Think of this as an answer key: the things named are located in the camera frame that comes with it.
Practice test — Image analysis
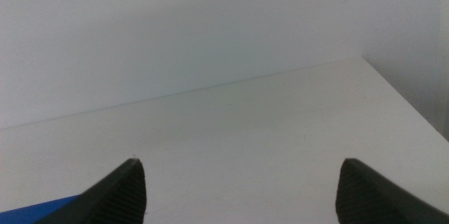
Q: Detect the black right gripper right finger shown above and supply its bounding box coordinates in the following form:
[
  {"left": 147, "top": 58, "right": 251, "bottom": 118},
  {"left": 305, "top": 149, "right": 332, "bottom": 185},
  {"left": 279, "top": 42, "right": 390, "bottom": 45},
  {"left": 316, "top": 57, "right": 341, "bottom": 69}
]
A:
[{"left": 335, "top": 157, "right": 449, "bottom": 224}]

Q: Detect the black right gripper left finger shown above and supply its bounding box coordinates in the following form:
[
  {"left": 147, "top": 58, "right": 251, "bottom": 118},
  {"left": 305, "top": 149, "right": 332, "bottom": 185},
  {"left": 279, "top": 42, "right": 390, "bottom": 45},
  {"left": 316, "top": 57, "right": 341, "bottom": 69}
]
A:
[{"left": 34, "top": 157, "right": 147, "bottom": 224}]

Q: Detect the blue rectangular mat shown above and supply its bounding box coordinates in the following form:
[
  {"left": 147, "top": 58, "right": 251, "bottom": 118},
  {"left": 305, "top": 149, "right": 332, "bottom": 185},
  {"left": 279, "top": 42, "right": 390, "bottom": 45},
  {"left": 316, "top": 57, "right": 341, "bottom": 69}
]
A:
[{"left": 0, "top": 194, "right": 82, "bottom": 224}]

